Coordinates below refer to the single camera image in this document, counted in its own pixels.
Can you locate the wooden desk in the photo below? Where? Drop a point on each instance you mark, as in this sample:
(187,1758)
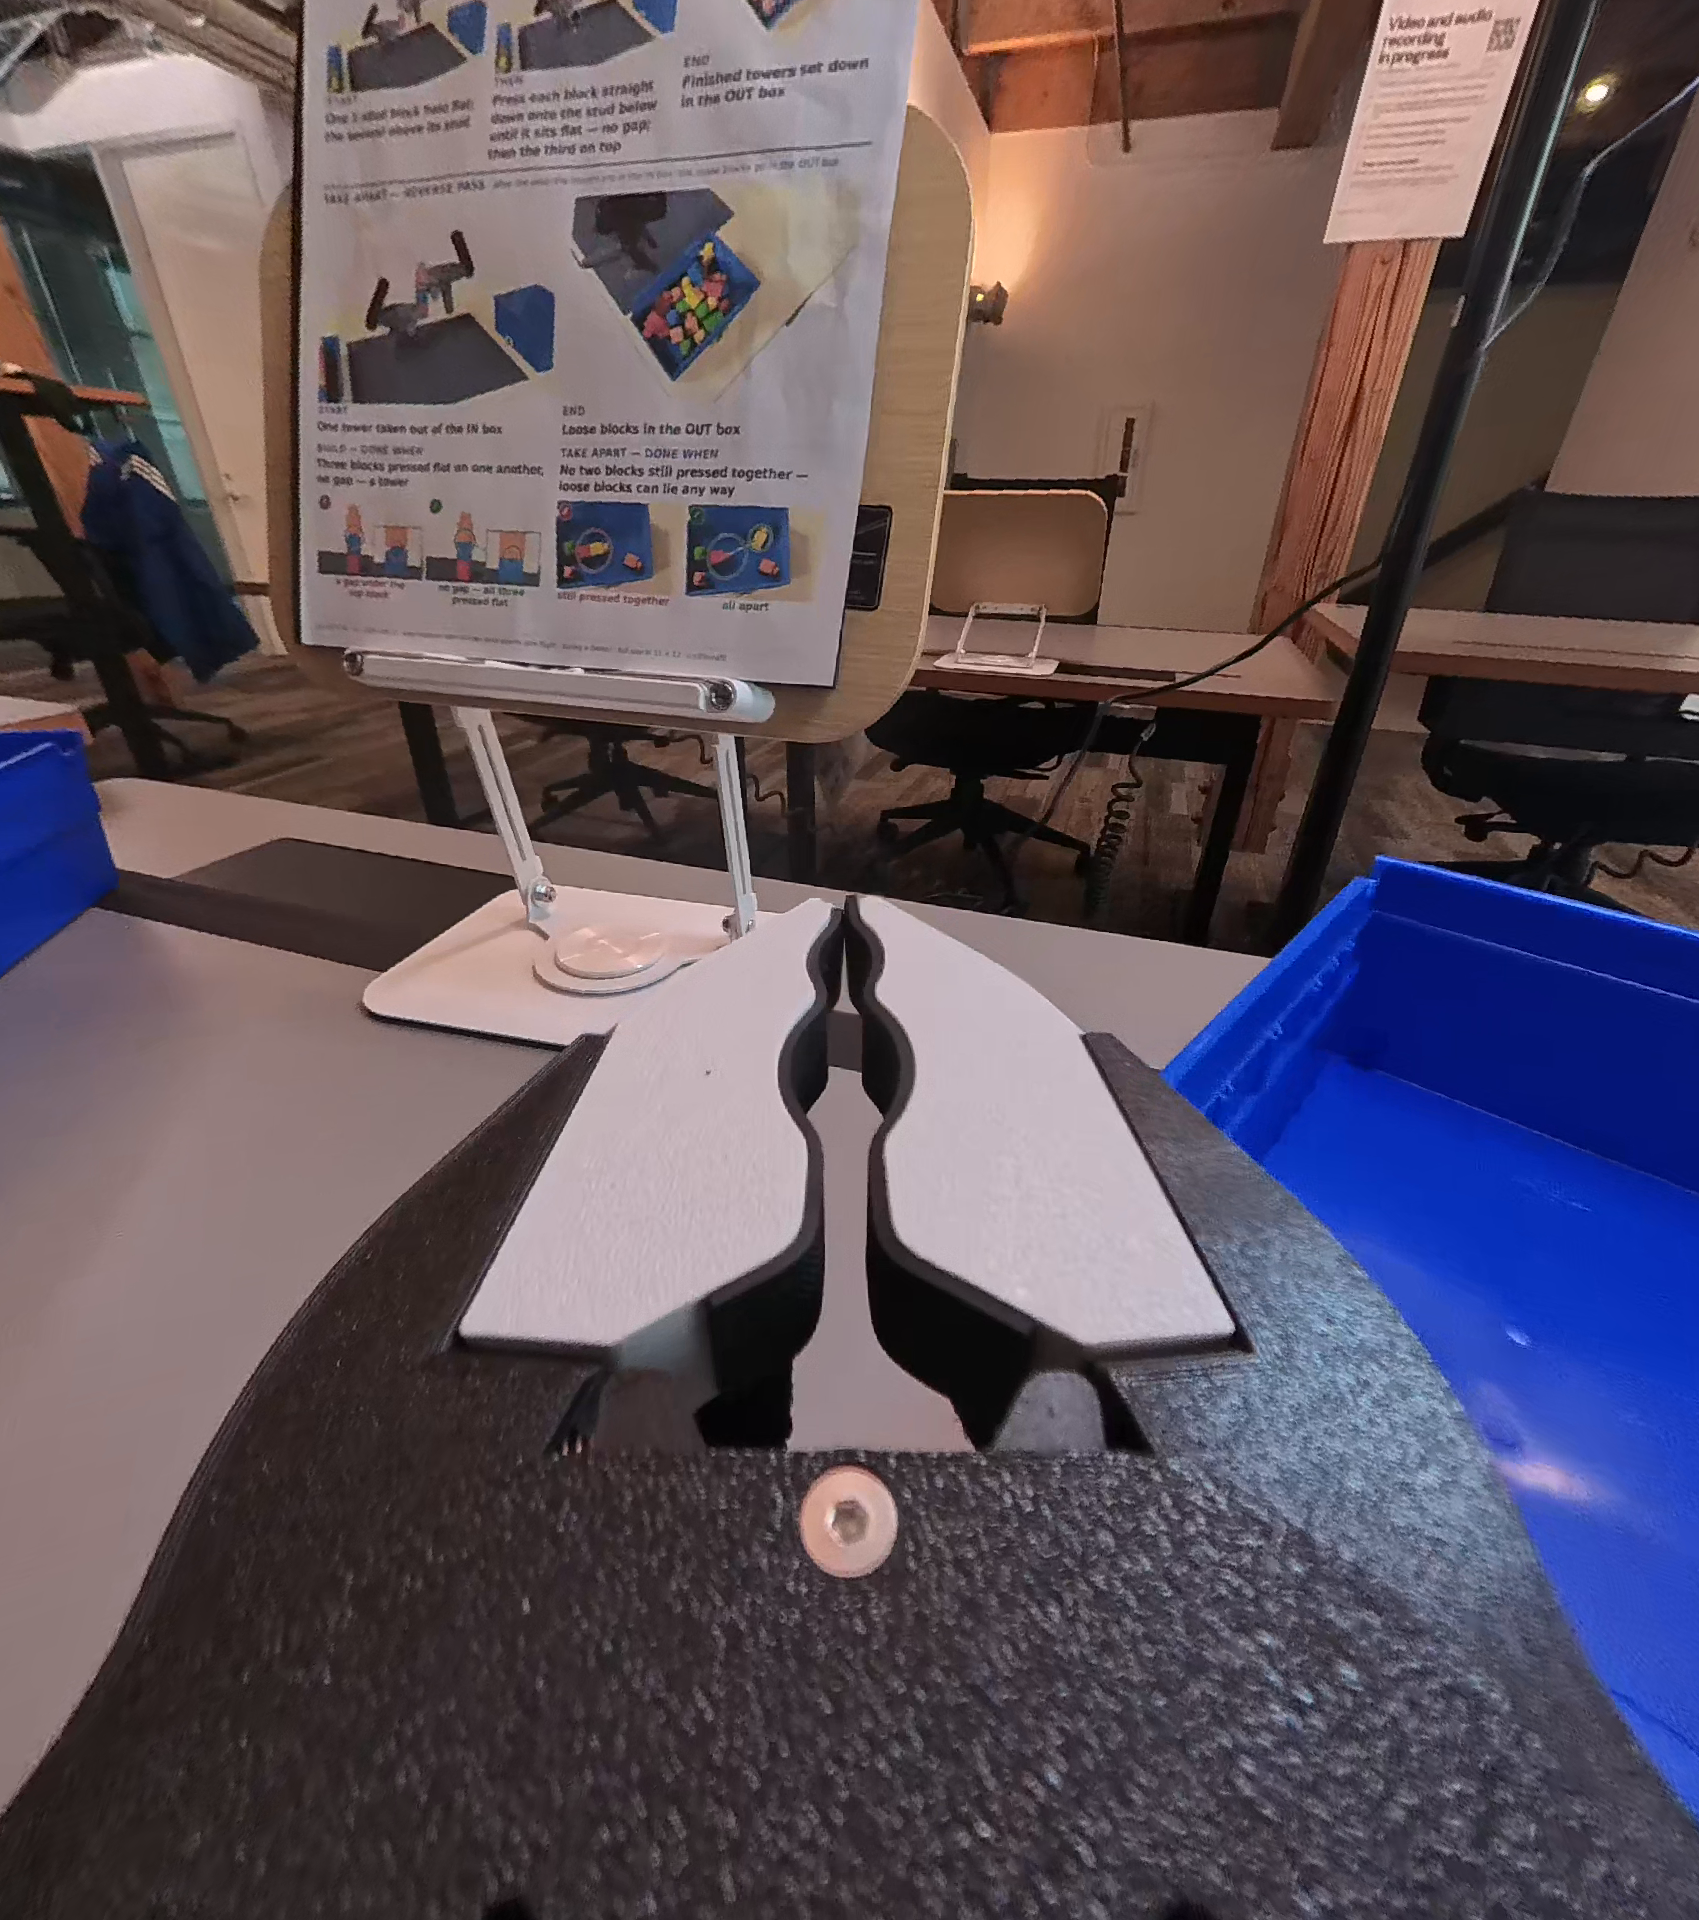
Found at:
(1179,662)
(1613,650)

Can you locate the small rounded wooden board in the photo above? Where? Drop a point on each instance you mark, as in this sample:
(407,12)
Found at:
(1020,556)

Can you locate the white laptop stand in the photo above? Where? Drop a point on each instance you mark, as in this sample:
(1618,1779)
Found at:
(991,658)

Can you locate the white notice sheet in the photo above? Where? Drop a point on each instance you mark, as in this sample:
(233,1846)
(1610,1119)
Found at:
(1420,136)

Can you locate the black office chair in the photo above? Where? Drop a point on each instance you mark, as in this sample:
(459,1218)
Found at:
(969,743)
(1613,556)
(592,749)

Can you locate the blue jacket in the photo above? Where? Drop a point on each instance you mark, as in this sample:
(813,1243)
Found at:
(159,571)

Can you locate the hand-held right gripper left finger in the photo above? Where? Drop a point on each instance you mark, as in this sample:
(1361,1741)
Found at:
(653,1170)

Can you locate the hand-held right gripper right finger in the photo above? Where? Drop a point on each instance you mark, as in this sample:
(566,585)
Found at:
(1027,1170)

